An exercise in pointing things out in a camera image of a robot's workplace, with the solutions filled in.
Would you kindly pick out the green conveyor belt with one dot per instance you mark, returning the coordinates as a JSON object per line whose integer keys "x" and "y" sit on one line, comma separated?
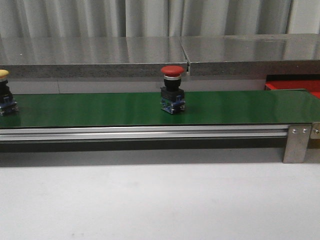
{"x": 144, "y": 109}

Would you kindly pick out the yellow mushroom push button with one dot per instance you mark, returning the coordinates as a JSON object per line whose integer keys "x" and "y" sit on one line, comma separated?
{"x": 8, "y": 103}

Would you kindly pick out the steel conveyor support bracket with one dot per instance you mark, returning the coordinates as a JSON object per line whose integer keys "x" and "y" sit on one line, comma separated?
{"x": 296, "y": 145}

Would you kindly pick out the red mushroom push button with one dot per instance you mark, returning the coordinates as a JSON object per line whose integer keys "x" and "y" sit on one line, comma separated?
{"x": 172, "y": 97}

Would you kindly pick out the red plastic tray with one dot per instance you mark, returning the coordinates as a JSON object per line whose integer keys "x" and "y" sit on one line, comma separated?
{"x": 312, "y": 86}

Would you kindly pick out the white pleated curtain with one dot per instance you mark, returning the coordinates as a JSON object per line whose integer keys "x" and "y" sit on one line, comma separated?
{"x": 156, "y": 18}

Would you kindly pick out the grey stone countertop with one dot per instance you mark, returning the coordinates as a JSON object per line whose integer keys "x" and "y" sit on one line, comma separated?
{"x": 61, "y": 65}

